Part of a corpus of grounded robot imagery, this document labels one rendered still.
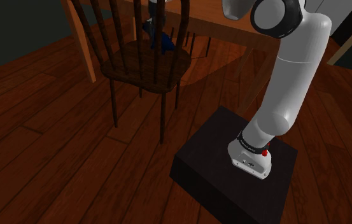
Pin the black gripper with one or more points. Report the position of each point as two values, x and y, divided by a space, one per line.
151 11

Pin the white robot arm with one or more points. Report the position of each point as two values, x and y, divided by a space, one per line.
290 80

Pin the dark blue object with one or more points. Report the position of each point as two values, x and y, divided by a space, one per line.
167 44

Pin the dark thin-legged chair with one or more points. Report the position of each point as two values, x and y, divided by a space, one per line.
193 43

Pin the dark wooden spindle chair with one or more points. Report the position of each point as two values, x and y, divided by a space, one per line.
150 69

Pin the brown wooden table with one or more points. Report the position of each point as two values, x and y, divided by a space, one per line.
213 21

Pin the black robot stand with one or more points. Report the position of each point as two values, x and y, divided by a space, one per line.
213 161

